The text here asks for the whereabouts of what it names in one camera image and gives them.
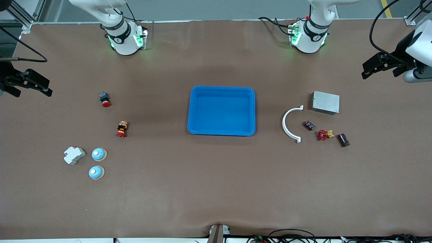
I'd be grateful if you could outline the blue desk bell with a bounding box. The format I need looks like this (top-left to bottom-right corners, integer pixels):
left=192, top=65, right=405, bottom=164
left=91, top=148, right=108, bottom=162
left=88, top=165, right=105, bottom=180

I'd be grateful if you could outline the blue plastic tray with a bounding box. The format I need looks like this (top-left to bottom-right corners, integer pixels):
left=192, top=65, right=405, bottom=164
left=187, top=86, right=256, bottom=136

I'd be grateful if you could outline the grey metal power supply box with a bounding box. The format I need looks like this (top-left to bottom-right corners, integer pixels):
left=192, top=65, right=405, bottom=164
left=311, top=90, right=340, bottom=115

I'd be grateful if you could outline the white circuit breaker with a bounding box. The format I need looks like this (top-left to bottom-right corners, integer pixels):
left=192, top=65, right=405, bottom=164
left=63, top=146, right=86, bottom=165

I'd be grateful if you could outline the white curved pipe clamp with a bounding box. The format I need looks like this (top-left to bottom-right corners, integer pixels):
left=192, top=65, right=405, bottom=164
left=282, top=105, right=304, bottom=143

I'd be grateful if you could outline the aluminium frame post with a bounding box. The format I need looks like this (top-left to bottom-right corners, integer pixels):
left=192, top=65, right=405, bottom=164
left=7, top=0, right=46, bottom=34
left=405, top=0, right=432, bottom=26

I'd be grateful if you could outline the brass valve with red handle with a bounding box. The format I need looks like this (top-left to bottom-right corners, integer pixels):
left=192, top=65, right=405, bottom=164
left=317, top=129, right=335, bottom=141

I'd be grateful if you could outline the red button with yellow ring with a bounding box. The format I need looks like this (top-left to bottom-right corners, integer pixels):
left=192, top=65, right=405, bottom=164
left=116, top=121, right=129, bottom=138

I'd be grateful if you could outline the black left arm base cable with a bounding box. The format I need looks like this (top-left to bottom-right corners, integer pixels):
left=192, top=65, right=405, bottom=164
left=258, top=16, right=294, bottom=36

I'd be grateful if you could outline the black arm base cable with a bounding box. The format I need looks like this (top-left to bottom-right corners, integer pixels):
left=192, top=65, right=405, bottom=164
left=258, top=16, right=294, bottom=36
left=125, top=0, right=151, bottom=24

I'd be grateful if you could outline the black right arm base cable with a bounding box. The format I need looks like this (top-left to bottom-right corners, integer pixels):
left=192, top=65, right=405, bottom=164
left=125, top=0, right=151, bottom=24

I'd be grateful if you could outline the black cable bundle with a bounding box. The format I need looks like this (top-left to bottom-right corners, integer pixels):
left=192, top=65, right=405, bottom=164
left=344, top=234, right=432, bottom=243

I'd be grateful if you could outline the black looped cable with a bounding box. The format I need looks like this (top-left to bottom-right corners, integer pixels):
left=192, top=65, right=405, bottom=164
left=268, top=229, right=317, bottom=243

